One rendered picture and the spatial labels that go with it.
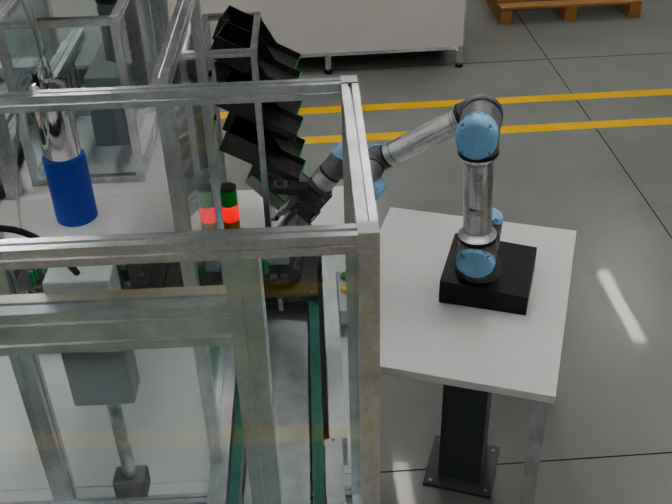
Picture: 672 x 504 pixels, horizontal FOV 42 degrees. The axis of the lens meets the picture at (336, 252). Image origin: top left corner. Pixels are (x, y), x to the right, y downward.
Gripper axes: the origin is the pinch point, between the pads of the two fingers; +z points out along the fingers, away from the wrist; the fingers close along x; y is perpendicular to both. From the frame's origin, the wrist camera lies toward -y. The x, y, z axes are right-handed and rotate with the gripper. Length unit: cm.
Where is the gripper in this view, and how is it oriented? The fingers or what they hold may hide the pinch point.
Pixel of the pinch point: (274, 224)
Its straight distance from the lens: 275.2
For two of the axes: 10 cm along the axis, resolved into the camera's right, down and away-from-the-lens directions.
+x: -0.4, -5.6, 8.3
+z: -6.3, 6.6, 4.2
